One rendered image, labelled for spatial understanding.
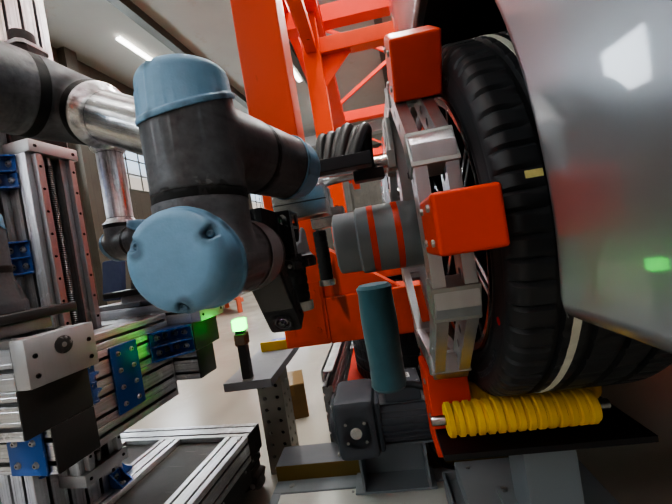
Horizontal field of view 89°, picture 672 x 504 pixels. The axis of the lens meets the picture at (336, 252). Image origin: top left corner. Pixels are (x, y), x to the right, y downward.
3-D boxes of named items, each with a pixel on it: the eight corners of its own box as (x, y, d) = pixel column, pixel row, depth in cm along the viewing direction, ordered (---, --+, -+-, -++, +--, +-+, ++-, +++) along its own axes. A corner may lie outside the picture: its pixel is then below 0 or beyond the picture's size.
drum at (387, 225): (448, 263, 65) (436, 190, 65) (337, 280, 67) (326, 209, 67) (435, 259, 79) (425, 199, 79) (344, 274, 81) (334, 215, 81)
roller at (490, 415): (623, 429, 55) (617, 393, 55) (436, 447, 58) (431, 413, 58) (599, 411, 61) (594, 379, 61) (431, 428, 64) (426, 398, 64)
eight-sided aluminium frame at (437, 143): (504, 424, 45) (439, 13, 45) (453, 429, 46) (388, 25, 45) (433, 325, 99) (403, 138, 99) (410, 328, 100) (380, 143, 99)
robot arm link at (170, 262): (216, 184, 22) (237, 313, 22) (267, 203, 33) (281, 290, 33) (105, 204, 23) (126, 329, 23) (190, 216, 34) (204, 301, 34)
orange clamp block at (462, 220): (485, 245, 45) (512, 246, 36) (424, 254, 46) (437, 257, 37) (476, 192, 45) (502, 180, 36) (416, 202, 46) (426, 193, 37)
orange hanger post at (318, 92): (357, 281, 309) (313, 9, 307) (336, 284, 311) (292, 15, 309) (358, 279, 328) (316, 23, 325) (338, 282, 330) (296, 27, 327)
